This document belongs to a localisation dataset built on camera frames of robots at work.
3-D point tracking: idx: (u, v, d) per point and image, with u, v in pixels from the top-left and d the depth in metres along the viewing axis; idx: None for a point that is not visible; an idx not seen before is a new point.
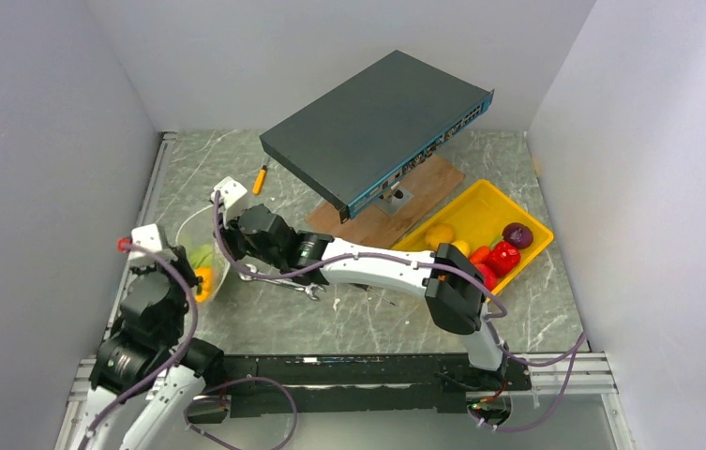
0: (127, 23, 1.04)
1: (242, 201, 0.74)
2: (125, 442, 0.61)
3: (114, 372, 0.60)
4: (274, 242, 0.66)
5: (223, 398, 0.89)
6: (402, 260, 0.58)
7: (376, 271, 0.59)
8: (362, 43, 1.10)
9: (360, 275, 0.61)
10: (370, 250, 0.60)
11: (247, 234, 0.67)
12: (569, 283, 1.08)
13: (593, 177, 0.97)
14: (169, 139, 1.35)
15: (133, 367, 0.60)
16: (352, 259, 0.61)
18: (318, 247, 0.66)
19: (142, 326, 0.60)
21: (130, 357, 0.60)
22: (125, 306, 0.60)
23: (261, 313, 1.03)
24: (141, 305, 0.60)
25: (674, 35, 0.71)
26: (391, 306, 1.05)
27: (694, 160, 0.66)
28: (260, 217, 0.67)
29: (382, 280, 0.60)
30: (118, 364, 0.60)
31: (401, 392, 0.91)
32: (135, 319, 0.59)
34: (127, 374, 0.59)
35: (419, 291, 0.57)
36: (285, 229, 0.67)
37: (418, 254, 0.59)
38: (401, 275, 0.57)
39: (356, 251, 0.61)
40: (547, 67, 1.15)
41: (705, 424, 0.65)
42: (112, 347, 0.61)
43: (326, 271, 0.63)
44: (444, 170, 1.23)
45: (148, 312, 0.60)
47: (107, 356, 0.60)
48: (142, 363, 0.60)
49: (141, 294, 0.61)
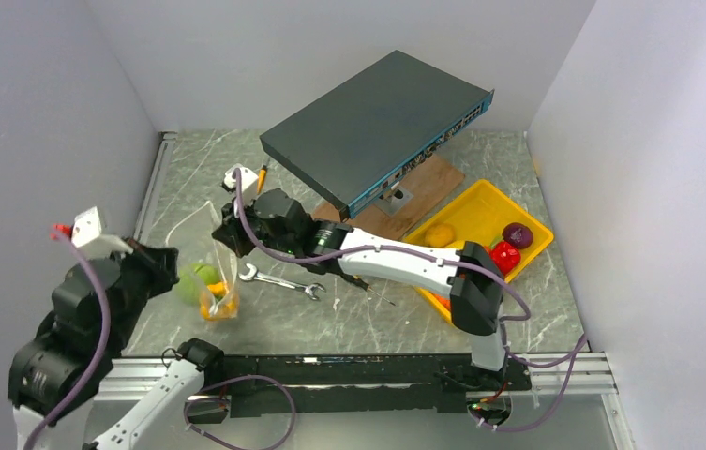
0: (127, 22, 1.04)
1: (254, 188, 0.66)
2: (120, 425, 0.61)
3: (32, 391, 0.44)
4: (291, 228, 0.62)
5: (222, 398, 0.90)
6: (427, 255, 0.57)
7: (397, 266, 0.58)
8: (362, 43, 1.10)
9: (381, 268, 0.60)
10: (392, 243, 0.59)
11: (262, 219, 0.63)
12: (569, 282, 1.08)
13: (593, 177, 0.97)
14: (169, 139, 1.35)
15: (52, 382, 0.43)
16: (372, 251, 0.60)
18: (335, 234, 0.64)
19: (80, 324, 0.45)
21: (47, 371, 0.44)
22: (55, 296, 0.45)
23: (262, 313, 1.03)
24: (78, 292, 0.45)
25: (674, 35, 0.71)
26: (392, 306, 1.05)
27: (695, 159, 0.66)
28: (276, 201, 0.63)
29: (402, 276, 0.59)
30: (34, 381, 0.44)
31: (401, 392, 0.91)
32: (69, 312, 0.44)
34: (46, 394, 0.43)
35: (442, 290, 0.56)
36: (302, 216, 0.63)
37: (443, 251, 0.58)
38: (425, 271, 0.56)
39: (378, 244, 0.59)
40: (547, 68, 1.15)
41: (705, 423, 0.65)
42: (32, 352, 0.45)
43: (344, 262, 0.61)
44: (444, 170, 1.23)
45: (84, 304, 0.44)
47: (22, 370, 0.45)
48: (66, 376, 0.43)
49: (79, 280, 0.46)
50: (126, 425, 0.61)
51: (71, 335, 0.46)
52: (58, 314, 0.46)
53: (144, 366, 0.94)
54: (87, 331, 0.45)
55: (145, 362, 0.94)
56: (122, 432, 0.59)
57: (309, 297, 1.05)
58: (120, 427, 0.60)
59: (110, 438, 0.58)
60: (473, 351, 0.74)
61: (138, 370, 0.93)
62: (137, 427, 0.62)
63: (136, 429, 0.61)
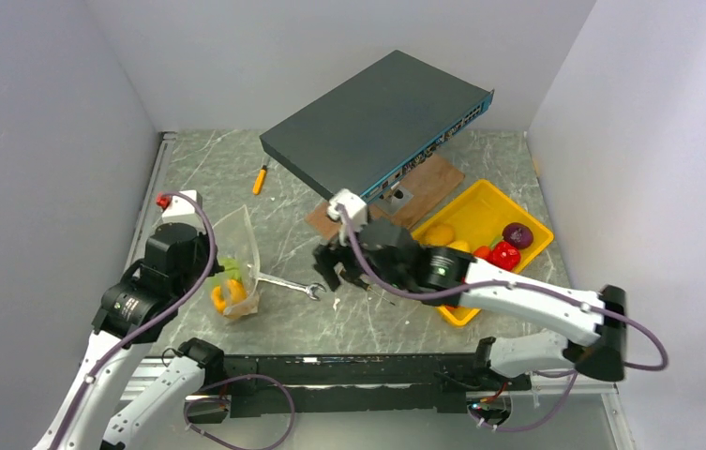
0: (127, 24, 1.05)
1: (362, 216, 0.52)
2: (121, 412, 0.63)
3: (120, 318, 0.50)
4: (401, 258, 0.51)
5: (222, 398, 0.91)
6: (569, 298, 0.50)
7: (531, 306, 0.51)
8: (361, 43, 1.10)
9: (507, 307, 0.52)
10: (528, 280, 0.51)
11: (369, 254, 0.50)
12: (568, 282, 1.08)
13: (594, 176, 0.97)
14: (169, 139, 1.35)
15: (140, 314, 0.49)
16: (503, 286, 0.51)
18: (456, 264, 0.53)
19: (162, 269, 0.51)
21: (138, 301, 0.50)
22: (148, 241, 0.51)
23: (262, 313, 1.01)
24: (165, 241, 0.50)
25: (677, 32, 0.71)
26: (391, 306, 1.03)
27: (695, 160, 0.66)
28: (382, 230, 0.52)
29: (535, 316, 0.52)
30: (125, 307, 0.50)
31: (401, 392, 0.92)
32: (157, 256, 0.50)
34: (131, 322, 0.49)
35: (585, 335, 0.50)
36: (412, 242, 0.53)
37: (583, 293, 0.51)
38: (566, 316, 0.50)
39: (511, 279, 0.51)
40: (548, 67, 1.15)
41: None
42: (118, 291, 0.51)
43: (469, 295, 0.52)
44: (444, 170, 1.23)
45: (171, 251, 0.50)
47: (112, 300, 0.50)
48: (151, 309, 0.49)
49: (168, 233, 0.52)
50: (127, 414, 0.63)
51: (153, 278, 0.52)
52: (146, 259, 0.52)
53: (144, 367, 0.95)
54: (170, 273, 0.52)
55: (145, 362, 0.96)
56: (123, 422, 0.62)
57: (309, 297, 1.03)
58: (121, 415, 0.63)
59: (111, 427, 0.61)
60: (503, 356, 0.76)
61: (139, 370, 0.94)
62: (137, 417, 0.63)
63: (136, 420, 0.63)
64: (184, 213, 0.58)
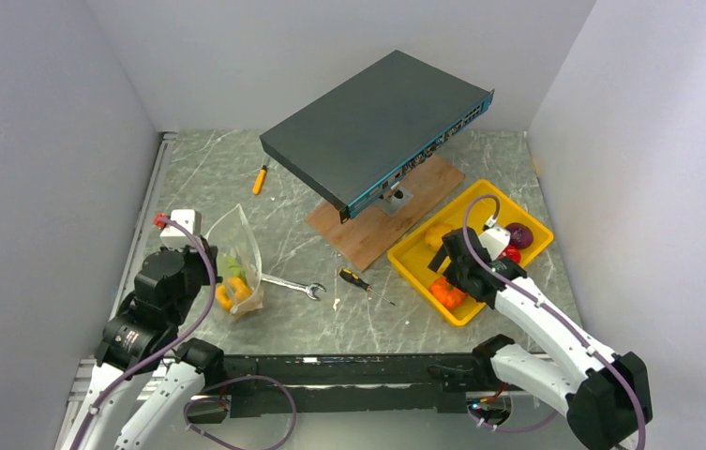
0: (127, 24, 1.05)
1: (495, 243, 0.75)
2: (125, 431, 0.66)
3: (122, 349, 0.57)
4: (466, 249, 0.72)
5: (223, 398, 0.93)
6: (581, 338, 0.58)
7: (545, 328, 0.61)
8: (361, 43, 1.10)
9: (528, 321, 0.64)
10: (553, 309, 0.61)
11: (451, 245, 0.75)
12: (568, 283, 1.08)
13: (593, 176, 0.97)
14: (169, 139, 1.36)
15: (140, 345, 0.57)
16: (532, 303, 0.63)
18: (508, 269, 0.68)
19: (154, 303, 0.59)
21: (137, 334, 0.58)
22: (138, 277, 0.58)
23: (262, 314, 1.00)
24: (153, 277, 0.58)
25: (675, 36, 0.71)
26: (391, 307, 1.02)
27: (692, 164, 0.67)
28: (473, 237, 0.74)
29: (547, 341, 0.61)
30: (126, 339, 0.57)
31: (400, 391, 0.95)
32: (146, 291, 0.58)
34: (132, 354, 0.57)
35: (578, 374, 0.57)
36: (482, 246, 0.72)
37: (600, 345, 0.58)
38: (570, 350, 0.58)
39: (541, 300, 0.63)
40: (548, 67, 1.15)
41: None
42: (119, 323, 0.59)
43: (502, 292, 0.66)
44: (444, 170, 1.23)
45: (158, 287, 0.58)
47: (114, 333, 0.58)
48: (150, 342, 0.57)
49: (154, 269, 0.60)
50: (127, 434, 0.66)
51: (147, 311, 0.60)
52: (137, 293, 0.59)
53: None
54: (162, 307, 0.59)
55: None
56: (124, 442, 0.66)
57: (309, 297, 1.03)
58: (123, 435, 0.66)
59: None
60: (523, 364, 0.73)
61: None
62: (138, 435, 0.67)
63: (137, 438, 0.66)
64: (177, 234, 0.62)
